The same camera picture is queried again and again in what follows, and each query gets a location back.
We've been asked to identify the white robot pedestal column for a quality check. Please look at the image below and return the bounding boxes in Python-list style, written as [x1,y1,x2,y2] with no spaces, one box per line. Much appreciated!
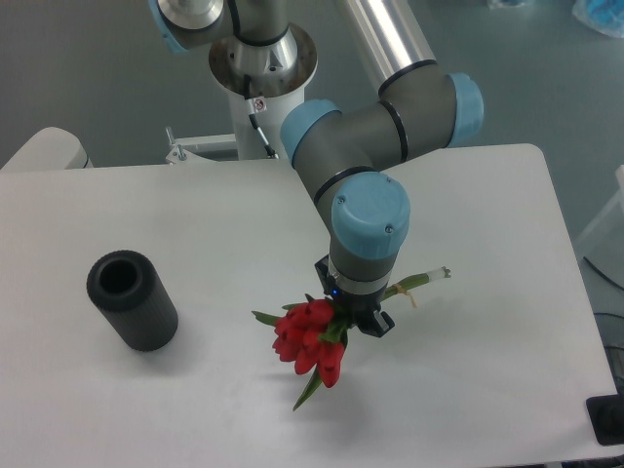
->
[209,23,318,160]

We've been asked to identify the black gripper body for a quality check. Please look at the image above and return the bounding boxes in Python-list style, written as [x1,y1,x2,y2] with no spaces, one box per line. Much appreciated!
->
[324,276,382,325]

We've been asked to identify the blue plastic bag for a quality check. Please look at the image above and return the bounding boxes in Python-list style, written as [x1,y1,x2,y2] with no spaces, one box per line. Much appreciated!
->
[572,0,623,39]

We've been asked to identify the white chair back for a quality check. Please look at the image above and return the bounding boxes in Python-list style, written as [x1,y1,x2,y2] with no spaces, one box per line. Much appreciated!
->
[1,127,94,173]

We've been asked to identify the white metal base frame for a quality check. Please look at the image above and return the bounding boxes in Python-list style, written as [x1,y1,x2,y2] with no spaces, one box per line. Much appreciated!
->
[165,127,238,165]

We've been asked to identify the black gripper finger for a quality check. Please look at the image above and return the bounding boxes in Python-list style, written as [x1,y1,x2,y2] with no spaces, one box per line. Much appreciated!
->
[314,257,332,296]
[353,310,394,337]

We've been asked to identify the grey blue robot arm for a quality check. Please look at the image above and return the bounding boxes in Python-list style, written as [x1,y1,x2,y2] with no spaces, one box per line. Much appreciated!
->
[149,1,484,337]

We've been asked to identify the black device at table edge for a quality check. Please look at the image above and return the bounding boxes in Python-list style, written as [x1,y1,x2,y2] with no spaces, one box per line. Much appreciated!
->
[586,395,623,447]

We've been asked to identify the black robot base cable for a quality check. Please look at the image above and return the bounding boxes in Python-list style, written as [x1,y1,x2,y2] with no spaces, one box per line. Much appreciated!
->
[242,72,280,160]

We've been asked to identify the black ribbed cylindrical vase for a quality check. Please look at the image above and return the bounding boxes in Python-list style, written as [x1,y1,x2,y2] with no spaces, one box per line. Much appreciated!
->
[86,250,178,352]

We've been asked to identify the black floor cable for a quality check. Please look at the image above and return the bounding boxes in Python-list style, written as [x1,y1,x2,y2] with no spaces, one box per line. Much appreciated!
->
[583,255,624,289]

